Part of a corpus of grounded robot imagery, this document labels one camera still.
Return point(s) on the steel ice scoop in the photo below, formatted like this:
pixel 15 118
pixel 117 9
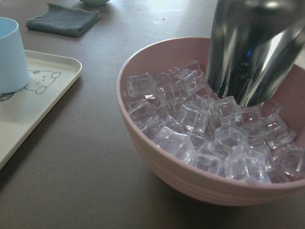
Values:
pixel 254 44

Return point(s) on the light blue cup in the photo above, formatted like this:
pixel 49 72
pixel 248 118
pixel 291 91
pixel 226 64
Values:
pixel 14 74

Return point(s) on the folded grey cloth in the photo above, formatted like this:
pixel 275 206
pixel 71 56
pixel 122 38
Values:
pixel 62 20

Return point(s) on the pink bowl of ice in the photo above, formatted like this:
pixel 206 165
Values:
pixel 184 178

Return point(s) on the green ceramic bowl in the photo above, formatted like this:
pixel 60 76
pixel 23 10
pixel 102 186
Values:
pixel 94 2

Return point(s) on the cream serving tray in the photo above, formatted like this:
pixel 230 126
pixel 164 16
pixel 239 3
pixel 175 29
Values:
pixel 20 112

